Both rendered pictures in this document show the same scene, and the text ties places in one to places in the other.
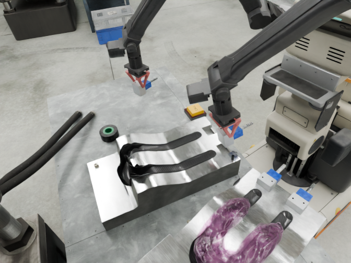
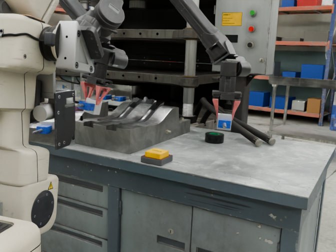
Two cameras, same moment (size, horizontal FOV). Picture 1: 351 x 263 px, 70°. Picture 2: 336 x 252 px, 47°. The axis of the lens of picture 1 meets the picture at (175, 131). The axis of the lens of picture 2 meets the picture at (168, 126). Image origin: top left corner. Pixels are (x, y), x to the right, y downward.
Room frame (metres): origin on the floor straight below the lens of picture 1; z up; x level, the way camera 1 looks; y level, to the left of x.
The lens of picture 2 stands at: (1.89, -0.89, 1.16)
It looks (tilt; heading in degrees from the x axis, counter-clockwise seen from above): 11 degrees down; 139
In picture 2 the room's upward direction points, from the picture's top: 2 degrees clockwise
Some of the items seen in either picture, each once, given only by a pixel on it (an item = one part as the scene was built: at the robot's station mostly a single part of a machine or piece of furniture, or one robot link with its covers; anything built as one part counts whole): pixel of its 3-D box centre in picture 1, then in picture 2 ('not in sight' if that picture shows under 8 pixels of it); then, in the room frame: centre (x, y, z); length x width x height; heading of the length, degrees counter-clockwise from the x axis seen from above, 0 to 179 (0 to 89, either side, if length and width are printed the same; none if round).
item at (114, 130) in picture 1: (109, 133); (214, 137); (0.82, 0.29, 0.82); 0.08 x 0.08 x 0.04
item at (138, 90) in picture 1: (147, 83); (224, 123); (1.02, 0.12, 0.93); 0.13 x 0.05 x 0.05; 132
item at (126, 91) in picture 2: not in sight; (135, 95); (-0.21, 0.61, 0.87); 0.50 x 0.27 x 0.17; 111
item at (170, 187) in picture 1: (161, 162); (138, 121); (0.59, 0.06, 0.87); 0.50 x 0.26 x 0.14; 111
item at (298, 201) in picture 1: (303, 195); not in sight; (0.41, -0.39, 0.86); 0.13 x 0.05 x 0.05; 128
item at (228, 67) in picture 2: (131, 48); (229, 69); (1.00, 0.15, 1.12); 0.07 x 0.06 x 0.07; 94
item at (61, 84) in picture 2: not in sight; (71, 90); (-4.50, 2.27, 0.42); 0.60 x 0.42 x 0.33; 7
